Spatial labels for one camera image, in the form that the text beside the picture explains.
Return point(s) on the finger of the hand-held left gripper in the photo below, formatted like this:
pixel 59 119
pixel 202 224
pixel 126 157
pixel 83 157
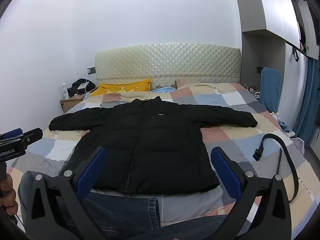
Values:
pixel 31 136
pixel 12 133

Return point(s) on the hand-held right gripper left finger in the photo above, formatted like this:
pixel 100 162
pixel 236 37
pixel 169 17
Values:
pixel 92 171

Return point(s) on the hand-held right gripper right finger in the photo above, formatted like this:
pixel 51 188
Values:
pixel 225 172

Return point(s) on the black puffer jacket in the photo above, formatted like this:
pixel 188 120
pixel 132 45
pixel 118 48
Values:
pixel 155 142

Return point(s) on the person's left hand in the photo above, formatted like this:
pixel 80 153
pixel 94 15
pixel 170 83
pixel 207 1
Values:
pixel 8 200

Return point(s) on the checkered bed blanket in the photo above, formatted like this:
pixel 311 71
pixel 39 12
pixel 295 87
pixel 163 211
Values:
pixel 245 135

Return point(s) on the person's legs in jeans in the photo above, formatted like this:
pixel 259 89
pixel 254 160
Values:
pixel 120 212

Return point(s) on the wooden nightstand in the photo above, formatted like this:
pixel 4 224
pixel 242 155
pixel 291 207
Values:
pixel 70 103

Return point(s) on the white bottle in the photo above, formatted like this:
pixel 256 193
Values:
pixel 65 91

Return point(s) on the black bag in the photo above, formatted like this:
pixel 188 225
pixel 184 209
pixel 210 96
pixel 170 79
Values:
pixel 80 86

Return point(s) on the crumpled light blue garment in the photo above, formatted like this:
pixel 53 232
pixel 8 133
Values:
pixel 285 126

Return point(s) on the group of small cosmetic bottles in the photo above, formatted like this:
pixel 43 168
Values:
pixel 253 90

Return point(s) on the yellow pillow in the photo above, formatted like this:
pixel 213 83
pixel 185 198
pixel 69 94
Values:
pixel 120 88

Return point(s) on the blue hanging towel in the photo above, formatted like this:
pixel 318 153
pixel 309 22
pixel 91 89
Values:
pixel 270 90

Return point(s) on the pink pillow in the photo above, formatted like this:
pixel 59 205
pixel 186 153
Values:
pixel 190 82

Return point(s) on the light blue cloth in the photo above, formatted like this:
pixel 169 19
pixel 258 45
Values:
pixel 163 90

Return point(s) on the blue curtain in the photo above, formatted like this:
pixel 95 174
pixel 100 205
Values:
pixel 307 100

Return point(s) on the cream quilted headboard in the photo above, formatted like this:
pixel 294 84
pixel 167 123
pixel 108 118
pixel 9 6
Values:
pixel 175 62

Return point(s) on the grey overhead wardrobe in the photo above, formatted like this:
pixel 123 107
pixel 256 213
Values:
pixel 270 5

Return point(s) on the dark wall socket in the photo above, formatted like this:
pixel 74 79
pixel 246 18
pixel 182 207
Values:
pixel 91 70

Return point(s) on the dark wall switch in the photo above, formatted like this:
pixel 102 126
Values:
pixel 258 70

